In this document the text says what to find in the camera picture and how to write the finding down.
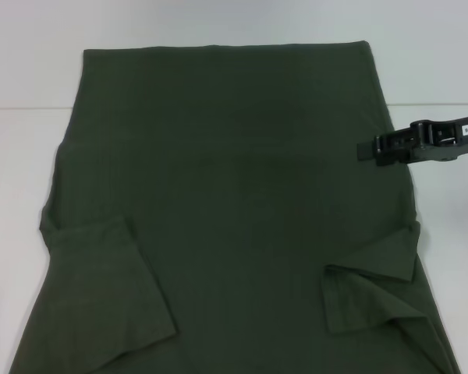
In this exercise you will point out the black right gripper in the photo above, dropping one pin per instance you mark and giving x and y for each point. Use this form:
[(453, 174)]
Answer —
[(452, 138)]

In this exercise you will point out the dark green shirt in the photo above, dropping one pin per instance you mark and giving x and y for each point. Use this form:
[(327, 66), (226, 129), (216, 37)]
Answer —
[(218, 202)]

